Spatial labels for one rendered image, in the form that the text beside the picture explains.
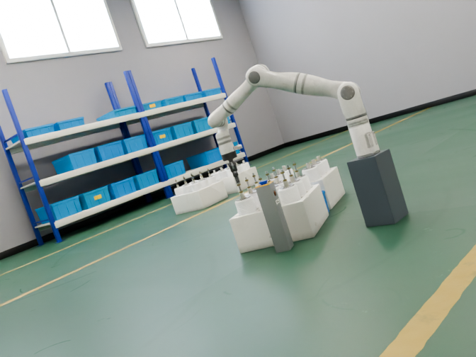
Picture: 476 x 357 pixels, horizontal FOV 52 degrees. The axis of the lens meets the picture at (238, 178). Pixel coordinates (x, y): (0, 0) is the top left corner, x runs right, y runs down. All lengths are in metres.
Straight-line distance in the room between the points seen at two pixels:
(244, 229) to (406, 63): 6.84
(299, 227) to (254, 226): 0.22
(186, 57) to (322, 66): 2.57
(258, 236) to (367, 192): 0.57
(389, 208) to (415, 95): 6.84
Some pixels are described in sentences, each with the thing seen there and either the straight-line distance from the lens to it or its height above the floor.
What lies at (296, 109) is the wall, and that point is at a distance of 10.15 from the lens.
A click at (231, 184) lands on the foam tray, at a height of 0.09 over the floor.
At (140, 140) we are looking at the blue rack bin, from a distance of 7.24.
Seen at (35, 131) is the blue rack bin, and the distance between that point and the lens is 6.53.
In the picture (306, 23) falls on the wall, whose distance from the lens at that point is 9.82.
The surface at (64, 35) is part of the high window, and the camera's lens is 7.97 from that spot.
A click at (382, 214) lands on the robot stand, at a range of 2.18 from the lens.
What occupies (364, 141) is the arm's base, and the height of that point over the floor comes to 0.37.
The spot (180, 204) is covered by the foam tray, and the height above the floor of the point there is 0.09.
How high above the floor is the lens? 0.56
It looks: 5 degrees down
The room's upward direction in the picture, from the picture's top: 18 degrees counter-clockwise
